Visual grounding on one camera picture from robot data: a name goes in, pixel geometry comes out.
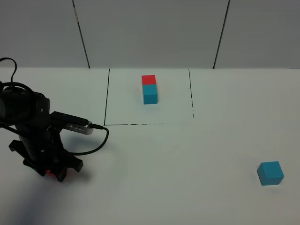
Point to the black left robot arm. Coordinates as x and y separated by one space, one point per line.
27 114

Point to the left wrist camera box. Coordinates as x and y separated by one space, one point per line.
72 123

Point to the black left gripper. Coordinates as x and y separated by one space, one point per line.
42 149

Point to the red template block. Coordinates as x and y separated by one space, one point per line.
148 80

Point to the blue template block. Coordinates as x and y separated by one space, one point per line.
150 94

